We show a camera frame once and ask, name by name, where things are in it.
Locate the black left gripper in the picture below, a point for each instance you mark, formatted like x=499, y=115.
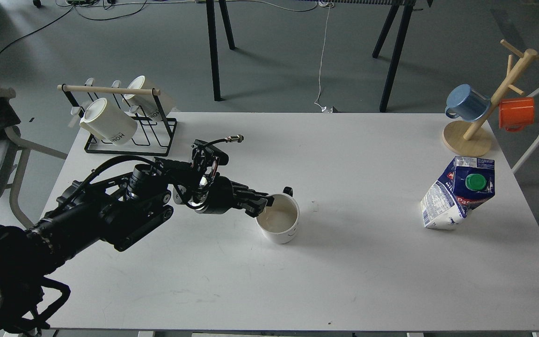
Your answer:
x=224, y=194

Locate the white smiley face mug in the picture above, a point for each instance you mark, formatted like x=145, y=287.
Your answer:
x=279, y=221

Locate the blue white milk carton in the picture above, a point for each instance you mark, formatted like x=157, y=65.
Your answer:
x=465, y=184

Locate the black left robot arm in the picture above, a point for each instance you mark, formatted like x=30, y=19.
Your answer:
x=120, y=202

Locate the white rear mug on rack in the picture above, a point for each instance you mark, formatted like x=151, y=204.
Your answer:
x=149, y=105

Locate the white mug on rack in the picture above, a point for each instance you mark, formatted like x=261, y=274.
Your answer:
x=149, y=105
x=107, y=122

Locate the white front mug on rack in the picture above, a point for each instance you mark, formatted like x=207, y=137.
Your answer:
x=107, y=122

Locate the black left trestle table leg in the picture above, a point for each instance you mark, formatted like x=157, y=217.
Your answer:
x=213, y=41

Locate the black trestle table leg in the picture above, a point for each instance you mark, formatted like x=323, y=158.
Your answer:
x=395, y=5
x=213, y=41

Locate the wooden mug tree stand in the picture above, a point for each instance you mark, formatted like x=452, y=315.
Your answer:
x=467, y=138

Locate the blue enamel mug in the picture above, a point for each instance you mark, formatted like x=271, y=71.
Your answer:
x=466, y=103

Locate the black right trestle table leg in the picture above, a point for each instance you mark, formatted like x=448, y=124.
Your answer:
x=395, y=5

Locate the orange enamel mug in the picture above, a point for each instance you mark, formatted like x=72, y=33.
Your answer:
x=516, y=113

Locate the black wire mug rack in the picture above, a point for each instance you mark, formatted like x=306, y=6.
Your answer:
x=151, y=139

